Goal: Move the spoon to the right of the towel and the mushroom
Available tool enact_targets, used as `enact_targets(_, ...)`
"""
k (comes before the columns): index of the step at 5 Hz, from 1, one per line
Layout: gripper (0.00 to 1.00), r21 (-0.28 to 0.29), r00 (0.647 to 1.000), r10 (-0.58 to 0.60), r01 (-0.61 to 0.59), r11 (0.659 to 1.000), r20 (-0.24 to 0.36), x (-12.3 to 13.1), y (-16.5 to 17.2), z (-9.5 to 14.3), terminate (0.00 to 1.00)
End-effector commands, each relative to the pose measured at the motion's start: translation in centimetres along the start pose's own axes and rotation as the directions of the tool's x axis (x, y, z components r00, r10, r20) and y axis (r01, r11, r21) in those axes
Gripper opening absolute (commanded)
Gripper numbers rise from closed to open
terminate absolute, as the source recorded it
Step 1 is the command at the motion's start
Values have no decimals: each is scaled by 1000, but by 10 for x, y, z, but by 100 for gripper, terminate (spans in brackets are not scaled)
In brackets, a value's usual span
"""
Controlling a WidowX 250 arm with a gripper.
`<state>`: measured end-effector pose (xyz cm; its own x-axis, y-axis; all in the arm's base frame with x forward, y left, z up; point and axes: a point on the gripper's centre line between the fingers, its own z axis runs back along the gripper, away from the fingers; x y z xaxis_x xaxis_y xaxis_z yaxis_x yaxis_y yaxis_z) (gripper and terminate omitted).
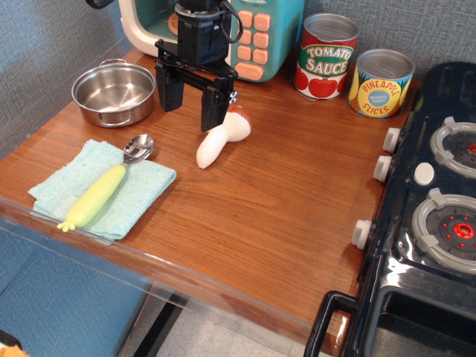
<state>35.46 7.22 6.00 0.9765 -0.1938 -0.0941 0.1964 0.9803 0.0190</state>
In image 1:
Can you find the black toy stove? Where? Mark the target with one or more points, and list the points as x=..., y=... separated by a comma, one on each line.
x=417, y=278

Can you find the tomato sauce can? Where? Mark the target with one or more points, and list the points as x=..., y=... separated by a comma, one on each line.
x=327, y=45

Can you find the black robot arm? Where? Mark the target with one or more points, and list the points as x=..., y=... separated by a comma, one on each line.
x=193, y=6

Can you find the small stainless steel pot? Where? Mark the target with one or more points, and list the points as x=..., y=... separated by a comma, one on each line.
x=114, y=94

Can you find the teal toy microwave oven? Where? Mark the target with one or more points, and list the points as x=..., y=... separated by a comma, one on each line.
x=271, y=29

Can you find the yellow handled metal spoon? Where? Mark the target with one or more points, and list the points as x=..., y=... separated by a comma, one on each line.
x=97, y=195

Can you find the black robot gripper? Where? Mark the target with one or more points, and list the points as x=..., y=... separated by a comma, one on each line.
x=203, y=40

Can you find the white brown toy mushroom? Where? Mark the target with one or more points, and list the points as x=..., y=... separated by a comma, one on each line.
x=236, y=127

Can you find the light teal folded towel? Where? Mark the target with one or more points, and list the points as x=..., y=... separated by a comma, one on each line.
x=143, y=183

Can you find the pineapple slices can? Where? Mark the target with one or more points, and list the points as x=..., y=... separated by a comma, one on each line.
x=380, y=82

